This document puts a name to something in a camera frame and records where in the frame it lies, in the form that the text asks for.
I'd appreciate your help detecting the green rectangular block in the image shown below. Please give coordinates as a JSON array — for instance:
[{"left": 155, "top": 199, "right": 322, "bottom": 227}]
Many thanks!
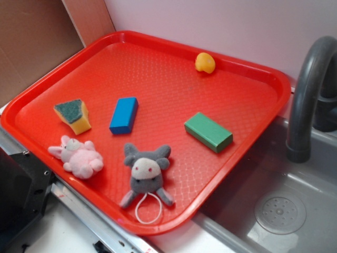
[{"left": 184, "top": 112, "right": 233, "bottom": 153}]

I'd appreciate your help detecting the blue rectangular block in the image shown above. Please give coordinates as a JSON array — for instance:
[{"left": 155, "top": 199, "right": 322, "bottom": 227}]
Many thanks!
[{"left": 109, "top": 97, "right": 138, "bottom": 134}]

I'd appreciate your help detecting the red plastic tray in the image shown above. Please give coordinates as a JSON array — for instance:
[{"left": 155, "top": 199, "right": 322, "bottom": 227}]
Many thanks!
[{"left": 1, "top": 31, "right": 291, "bottom": 236}]

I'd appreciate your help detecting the grey plush cow toy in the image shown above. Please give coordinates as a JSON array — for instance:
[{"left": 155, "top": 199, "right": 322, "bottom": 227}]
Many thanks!
[{"left": 120, "top": 143, "right": 174, "bottom": 225}]

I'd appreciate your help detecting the yellow rubber duck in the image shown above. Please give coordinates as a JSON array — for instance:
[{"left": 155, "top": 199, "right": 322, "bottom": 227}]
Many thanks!
[{"left": 195, "top": 52, "right": 215, "bottom": 74}]

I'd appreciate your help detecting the pink plush bunny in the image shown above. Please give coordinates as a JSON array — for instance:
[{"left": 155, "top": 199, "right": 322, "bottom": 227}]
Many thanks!
[{"left": 47, "top": 135, "right": 104, "bottom": 180}]

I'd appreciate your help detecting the yellow sponge with green pad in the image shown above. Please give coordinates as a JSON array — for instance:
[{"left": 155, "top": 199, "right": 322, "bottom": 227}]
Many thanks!
[{"left": 54, "top": 99, "right": 92, "bottom": 135}]

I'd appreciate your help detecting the grey plastic sink basin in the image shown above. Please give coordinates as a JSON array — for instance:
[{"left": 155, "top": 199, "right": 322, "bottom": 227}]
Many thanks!
[{"left": 191, "top": 115, "right": 337, "bottom": 253}]

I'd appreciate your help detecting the grey plastic faucet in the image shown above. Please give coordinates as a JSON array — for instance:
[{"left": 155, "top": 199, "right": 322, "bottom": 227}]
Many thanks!
[{"left": 286, "top": 36, "right": 336, "bottom": 163}]

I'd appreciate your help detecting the brown cardboard panel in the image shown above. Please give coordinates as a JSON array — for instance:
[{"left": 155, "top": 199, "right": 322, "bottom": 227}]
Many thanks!
[{"left": 1, "top": 1, "right": 115, "bottom": 106}]

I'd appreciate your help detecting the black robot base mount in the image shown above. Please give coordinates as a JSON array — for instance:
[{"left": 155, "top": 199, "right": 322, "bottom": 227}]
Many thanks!
[{"left": 1, "top": 150, "right": 54, "bottom": 252}]

